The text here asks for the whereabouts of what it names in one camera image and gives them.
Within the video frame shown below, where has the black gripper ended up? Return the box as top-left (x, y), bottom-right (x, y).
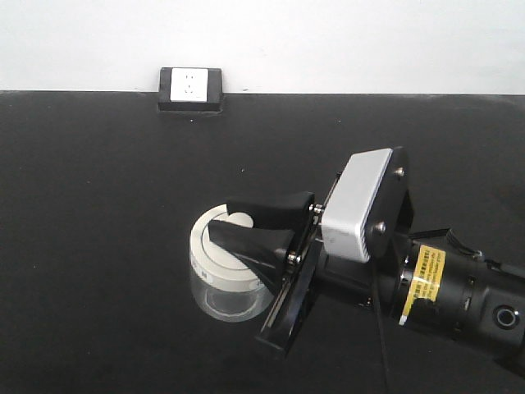
top-left (208, 172), bottom-right (406, 357)

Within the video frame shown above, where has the glass jar with white lid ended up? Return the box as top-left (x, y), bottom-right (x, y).
top-left (189, 204), bottom-right (274, 323)

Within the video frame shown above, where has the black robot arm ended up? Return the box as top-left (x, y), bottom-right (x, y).
top-left (208, 168), bottom-right (524, 375)

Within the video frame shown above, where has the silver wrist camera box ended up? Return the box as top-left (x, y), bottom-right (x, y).
top-left (321, 147), bottom-right (409, 263)

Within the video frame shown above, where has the black camera cable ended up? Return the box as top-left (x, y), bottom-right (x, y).
top-left (368, 225), bottom-right (489, 394)

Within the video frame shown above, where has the black white wall socket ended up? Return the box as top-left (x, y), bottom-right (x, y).
top-left (157, 67), bottom-right (223, 112)

